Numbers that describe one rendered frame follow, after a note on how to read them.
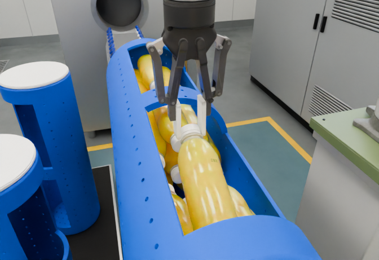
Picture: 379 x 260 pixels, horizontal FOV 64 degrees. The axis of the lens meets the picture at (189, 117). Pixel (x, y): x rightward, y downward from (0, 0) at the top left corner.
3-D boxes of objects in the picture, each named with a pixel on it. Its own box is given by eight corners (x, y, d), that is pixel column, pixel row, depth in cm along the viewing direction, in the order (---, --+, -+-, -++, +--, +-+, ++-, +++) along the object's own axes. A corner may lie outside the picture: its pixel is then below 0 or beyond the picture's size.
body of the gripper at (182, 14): (209, -10, 47) (207, 48, 52) (155, -8, 45) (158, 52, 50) (227, -2, 41) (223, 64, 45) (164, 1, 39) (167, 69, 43)
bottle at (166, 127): (176, 110, 84) (194, 150, 68) (151, 114, 82) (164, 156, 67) (175, 87, 80) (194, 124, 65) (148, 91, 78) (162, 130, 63)
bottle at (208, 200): (189, 254, 44) (164, 144, 54) (221, 249, 49) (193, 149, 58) (221, 239, 40) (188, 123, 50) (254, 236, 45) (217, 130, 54)
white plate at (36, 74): (27, 58, 143) (28, 61, 143) (-20, 83, 120) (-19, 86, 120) (80, 64, 137) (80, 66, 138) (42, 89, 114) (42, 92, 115)
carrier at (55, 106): (67, 193, 189) (38, 230, 166) (28, 61, 144) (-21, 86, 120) (109, 201, 184) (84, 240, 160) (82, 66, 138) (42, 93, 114)
